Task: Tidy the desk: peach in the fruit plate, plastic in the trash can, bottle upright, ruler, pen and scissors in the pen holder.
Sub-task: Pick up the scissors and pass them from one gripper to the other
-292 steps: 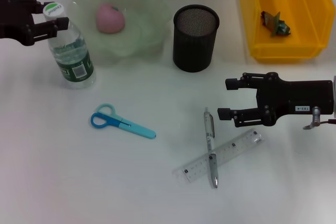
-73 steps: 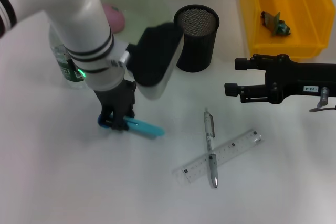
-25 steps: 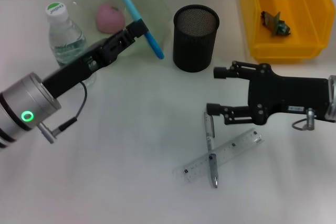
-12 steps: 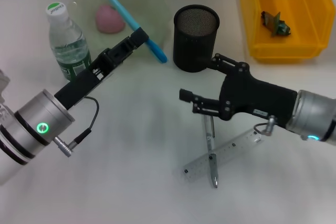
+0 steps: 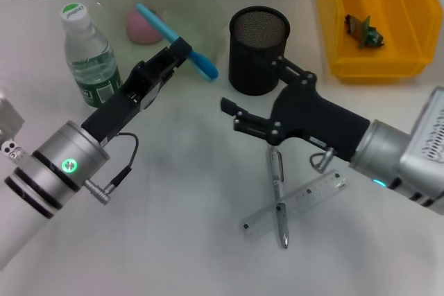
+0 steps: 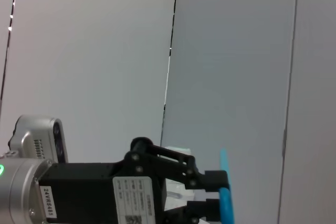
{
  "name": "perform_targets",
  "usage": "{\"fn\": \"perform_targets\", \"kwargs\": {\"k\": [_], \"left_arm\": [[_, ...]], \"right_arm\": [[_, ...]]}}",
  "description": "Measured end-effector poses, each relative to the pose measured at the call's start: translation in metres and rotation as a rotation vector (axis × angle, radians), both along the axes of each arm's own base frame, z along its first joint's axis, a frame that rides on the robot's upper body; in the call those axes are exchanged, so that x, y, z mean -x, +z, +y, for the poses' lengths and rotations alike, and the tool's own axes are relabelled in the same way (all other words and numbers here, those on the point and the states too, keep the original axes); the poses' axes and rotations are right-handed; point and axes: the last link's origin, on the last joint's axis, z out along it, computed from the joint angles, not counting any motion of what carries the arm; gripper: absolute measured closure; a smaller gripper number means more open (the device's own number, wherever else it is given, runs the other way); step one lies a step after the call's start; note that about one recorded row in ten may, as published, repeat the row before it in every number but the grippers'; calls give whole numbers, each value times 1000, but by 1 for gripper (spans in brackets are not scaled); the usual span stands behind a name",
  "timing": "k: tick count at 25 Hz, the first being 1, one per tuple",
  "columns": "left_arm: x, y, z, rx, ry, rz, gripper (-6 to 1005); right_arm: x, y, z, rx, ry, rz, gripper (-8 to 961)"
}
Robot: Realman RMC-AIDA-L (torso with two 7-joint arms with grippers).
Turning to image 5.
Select clear water bottle green label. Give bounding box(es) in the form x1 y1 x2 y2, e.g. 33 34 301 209
60 3 124 109

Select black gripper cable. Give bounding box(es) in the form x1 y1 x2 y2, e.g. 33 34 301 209
84 132 140 207
309 148 337 174

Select yellow plastic bin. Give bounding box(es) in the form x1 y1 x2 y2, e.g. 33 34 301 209
316 0 444 85

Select green glass fruit plate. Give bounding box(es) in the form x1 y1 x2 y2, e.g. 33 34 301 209
95 0 226 75

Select green plastic wrapper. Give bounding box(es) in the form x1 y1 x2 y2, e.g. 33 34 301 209
343 14 386 49

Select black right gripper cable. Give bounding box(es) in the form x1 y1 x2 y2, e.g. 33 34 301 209
309 148 337 174

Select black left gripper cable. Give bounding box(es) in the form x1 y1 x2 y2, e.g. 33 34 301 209
84 132 140 207

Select clear plastic ruler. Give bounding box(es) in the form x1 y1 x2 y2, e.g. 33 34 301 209
240 169 350 241

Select blue scissors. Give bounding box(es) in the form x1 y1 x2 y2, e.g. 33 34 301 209
135 3 219 83

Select black mesh pen holder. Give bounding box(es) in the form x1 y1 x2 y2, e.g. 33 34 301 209
228 6 291 96

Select grey ballpoint pen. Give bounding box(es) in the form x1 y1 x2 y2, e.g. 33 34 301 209
269 146 289 250

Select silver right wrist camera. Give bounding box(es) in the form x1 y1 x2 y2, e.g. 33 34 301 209
398 86 444 172

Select pink toy peach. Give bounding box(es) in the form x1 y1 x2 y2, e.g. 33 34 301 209
124 6 162 46

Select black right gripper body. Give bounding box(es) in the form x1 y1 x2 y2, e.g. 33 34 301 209
268 84 370 165

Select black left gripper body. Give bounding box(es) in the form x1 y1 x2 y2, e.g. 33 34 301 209
81 62 164 146

